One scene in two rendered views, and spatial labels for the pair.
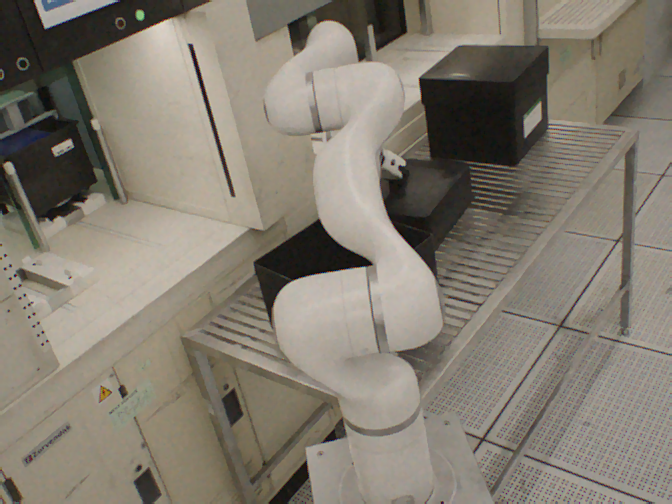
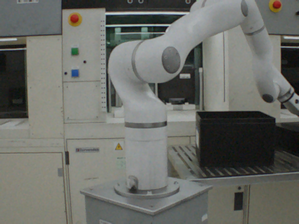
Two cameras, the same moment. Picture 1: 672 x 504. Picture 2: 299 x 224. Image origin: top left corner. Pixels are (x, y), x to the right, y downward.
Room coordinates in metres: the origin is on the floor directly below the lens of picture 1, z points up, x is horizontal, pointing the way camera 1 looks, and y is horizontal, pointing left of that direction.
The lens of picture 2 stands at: (0.03, -0.76, 1.09)
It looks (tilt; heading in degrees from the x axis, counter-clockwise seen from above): 6 degrees down; 42
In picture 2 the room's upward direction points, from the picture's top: 1 degrees counter-clockwise
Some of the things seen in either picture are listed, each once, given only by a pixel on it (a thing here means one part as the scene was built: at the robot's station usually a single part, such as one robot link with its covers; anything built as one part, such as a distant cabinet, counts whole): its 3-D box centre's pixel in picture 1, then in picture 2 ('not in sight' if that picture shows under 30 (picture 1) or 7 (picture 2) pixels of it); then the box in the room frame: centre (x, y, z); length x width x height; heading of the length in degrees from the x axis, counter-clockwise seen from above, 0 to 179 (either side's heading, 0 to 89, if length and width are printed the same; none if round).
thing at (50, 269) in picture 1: (34, 286); (134, 110); (1.50, 0.70, 0.89); 0.22 x 0.21 x 0.04; 47
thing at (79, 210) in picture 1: (52, 209); (175, 105); (1.91, 0.75, 0.89); 0.22 x 0.21 x 0.04; 47
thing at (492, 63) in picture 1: (486, 102); not in sight; (2.03, -0.53, 0.89); 0.29 x 0.29 x 0.25; 51
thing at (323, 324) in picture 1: (346, 348); (137, 82); (0.82, 0.01, 1.07); 0.19 x 0.12 x 0.24; 85
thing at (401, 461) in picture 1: (389, 449); (146, 157); (0.82, -0.02, 0.85); 0.19 x 0.19 x 0.18
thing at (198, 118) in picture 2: (348, 282); (232, 136); (1.31, -0.01, 0.85); 0.28 x 0.28 x 0.17; 39
